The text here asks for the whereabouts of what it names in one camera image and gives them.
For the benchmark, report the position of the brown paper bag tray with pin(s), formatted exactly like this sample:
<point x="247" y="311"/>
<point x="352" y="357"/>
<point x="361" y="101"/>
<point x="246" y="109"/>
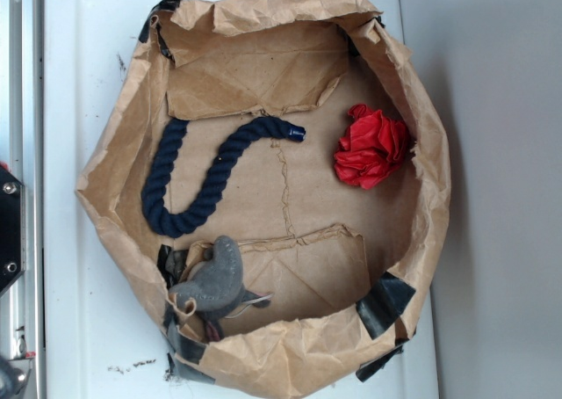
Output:
<point x="227" y="125"/>

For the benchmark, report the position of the grey felt plush toy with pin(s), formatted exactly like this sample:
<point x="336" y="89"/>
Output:
<point x="216" y="287"/>

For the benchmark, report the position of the black tape strip right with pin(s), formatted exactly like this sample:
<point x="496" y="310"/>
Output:
<point x="384" y="304"/>

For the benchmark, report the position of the black tape strip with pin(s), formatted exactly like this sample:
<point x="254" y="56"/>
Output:
<point x="384" y="304"/>
<point x="185" y="352"/>

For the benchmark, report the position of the black tape strip bottom left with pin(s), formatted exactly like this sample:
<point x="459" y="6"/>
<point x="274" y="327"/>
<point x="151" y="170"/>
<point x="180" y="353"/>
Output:
<point x="185" y="352"/>

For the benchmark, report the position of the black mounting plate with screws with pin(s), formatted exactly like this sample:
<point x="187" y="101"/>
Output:
<point x="11" y="229"/>

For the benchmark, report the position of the aluminium frame rail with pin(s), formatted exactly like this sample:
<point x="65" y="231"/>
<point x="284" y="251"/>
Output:
<point x="23" y="373"/>

